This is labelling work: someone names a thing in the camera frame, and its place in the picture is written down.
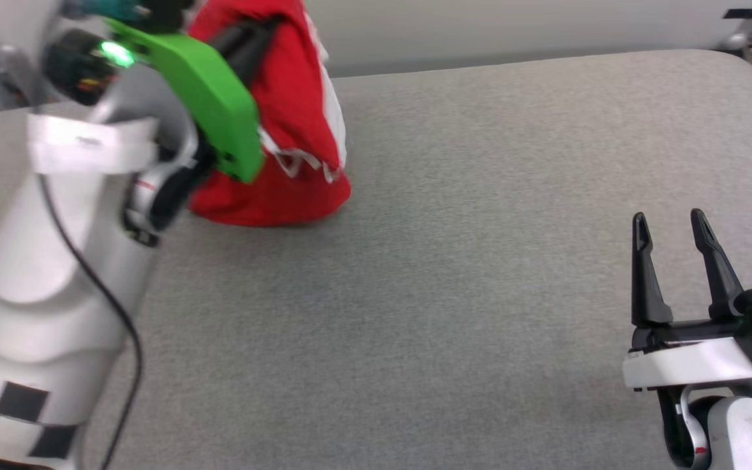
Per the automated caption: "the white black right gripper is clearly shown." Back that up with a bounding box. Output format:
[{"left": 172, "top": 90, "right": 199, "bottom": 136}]
[{"left": 622, "top": 208, "right": 752, "bottom": 393}]

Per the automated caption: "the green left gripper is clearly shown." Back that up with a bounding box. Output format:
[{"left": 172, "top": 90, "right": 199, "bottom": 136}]
[{"left": 43, "top": 14, "right": 285, "bottom": 185}]

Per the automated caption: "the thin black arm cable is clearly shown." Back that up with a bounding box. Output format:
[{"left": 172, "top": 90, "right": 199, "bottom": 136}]
[{"left": 37, "top": 170, "right": 145, "bottom": 470}]

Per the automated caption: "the red white-sleeved t-shirt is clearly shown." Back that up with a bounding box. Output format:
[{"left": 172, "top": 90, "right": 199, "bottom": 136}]
[{"left": 183, "top": 0, "right": 353, "bottom": 228}]

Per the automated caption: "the white label strap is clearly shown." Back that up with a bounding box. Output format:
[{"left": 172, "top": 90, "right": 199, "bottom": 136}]
[{"left": 26, "top": 114, "right": 160, "bottom": 176}]

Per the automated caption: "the grey fabric sofa cushion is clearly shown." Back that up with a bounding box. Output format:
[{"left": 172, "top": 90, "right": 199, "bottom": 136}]
[{"left": 0, "top": 49, "right": 752, "bottom": 470}]

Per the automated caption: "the teal camera cable connector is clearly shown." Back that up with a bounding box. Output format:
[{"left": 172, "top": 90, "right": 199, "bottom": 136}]
[{"left": 63, "top": 0, "right": 145, "bottom": 22}]

